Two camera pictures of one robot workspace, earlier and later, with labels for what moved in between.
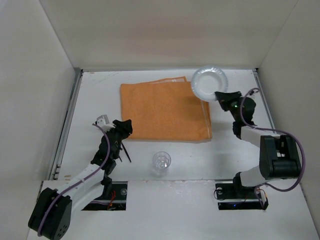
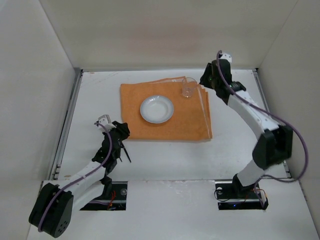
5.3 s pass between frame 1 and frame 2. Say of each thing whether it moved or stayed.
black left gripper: stayed
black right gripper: moved
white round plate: moved
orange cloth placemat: stayed
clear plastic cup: moved
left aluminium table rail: stayed
